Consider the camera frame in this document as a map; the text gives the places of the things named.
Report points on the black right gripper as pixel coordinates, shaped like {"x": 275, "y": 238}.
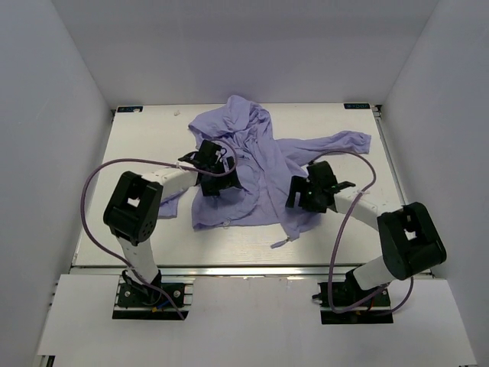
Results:
{"x": 299, "y": 185}

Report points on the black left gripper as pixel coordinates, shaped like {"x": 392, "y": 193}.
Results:
{"x": 226, "y": 180}

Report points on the lavender zip-up hooded jacket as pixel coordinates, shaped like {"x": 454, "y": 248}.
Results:
{"x": 265, "y": 168}

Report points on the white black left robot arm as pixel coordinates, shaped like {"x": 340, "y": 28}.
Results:
{"x": 133, "y": 209}

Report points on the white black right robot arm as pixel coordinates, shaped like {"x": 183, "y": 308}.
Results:
{"x": 410, "y": 243}

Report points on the blue label sticker right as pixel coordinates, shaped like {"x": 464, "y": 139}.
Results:
{"x": 356, "y": 106}

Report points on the blue label sticker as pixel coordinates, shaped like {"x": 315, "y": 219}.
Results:
{"x": 356, "y": 106}
{"x": 129, "y": 109}

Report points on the blue label sticker left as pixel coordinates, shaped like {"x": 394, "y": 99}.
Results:
{"x": 129, "y": 109}

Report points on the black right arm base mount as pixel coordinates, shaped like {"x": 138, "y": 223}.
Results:
{"x": 345, "y": 293}

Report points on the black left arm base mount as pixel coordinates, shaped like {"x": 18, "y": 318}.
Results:
{"x": 134, "y": 301}

